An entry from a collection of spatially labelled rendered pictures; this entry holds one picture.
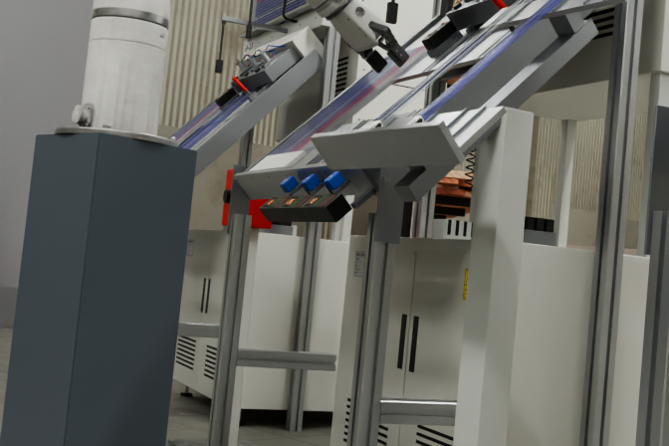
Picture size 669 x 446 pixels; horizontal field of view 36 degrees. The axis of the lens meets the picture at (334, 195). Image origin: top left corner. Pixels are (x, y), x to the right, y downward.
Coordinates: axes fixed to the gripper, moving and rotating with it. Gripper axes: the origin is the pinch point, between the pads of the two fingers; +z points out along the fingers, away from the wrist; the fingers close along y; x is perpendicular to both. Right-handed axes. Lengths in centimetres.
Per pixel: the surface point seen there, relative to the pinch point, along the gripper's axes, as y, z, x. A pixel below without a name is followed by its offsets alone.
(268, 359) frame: 50, 39, 53
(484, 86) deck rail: -21.0, 10.9, -0.7
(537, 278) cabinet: -21, 44, 18
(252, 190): 42, 6, 28
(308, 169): 3.2, 2.4, 27.4
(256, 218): 79, 22, 23
